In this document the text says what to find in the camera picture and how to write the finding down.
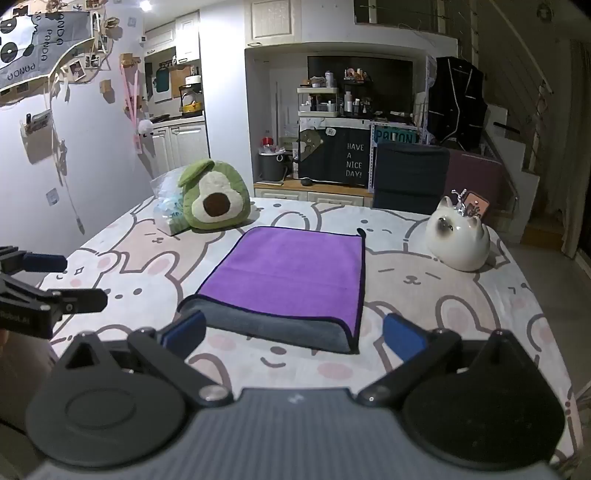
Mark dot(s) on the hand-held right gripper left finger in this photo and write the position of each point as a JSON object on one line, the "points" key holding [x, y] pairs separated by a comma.
{"points": [[183, 331]]}

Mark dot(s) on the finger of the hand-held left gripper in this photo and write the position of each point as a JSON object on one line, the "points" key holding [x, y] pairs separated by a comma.
{"points": [[45, 262], [81, 300]]}

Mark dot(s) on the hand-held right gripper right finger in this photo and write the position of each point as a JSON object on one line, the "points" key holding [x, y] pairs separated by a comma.
{"points": [[403, 334]]}

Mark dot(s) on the purple and grey towel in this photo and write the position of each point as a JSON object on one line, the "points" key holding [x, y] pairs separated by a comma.
{"points": [[291, 272]]}

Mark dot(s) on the bunny printed tablecloth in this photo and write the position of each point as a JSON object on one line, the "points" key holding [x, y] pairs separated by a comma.
{"points": [[415, 295]]}

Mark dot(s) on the white ceramic cat figure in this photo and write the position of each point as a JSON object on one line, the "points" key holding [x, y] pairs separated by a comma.
{"points": [[457, 240]]}

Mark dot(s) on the clear plastic bag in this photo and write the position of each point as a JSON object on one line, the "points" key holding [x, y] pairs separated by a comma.
{"points": [[167, 203]]}

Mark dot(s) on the avocado plush cushion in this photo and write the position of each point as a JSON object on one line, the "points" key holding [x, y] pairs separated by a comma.
{"points": [[214, 196]]}

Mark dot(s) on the pink card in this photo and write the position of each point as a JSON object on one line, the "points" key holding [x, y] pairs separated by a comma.
{"points": [[478, 205]]}

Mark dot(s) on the black chair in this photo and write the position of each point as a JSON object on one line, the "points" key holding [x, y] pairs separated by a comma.
{"points": [[411, 173]]}

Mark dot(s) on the maroon folded board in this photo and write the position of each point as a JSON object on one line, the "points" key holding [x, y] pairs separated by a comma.
{"points": [[475, 177]]}

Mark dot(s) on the grey trash bin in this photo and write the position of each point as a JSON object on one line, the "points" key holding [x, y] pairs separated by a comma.
{"points": [[272, 167]]}

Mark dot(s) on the black printed cabinet cloth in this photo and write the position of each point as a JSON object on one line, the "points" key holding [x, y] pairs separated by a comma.
{"points": [[341, 154]]}

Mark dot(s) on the blue sign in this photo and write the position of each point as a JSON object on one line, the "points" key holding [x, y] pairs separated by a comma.
{"points": [[395, 136]]}

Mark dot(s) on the yellow kettle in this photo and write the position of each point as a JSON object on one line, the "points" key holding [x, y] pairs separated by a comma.
{"points": [[191, 104]]}

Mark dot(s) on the panda printed banner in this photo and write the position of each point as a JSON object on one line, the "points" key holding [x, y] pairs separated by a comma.
{"points": [[41, 46]]}

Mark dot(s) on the black jacket with white trim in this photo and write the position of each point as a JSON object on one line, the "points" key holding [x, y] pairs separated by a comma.
{"points": [[455, 99]]}

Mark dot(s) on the white storage rack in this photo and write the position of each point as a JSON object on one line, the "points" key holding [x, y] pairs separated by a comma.
{"points": [[318, 99]]}

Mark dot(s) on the white fluffy wall ornament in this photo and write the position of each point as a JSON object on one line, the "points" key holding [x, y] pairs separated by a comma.
{"points": [[146, 127]]}

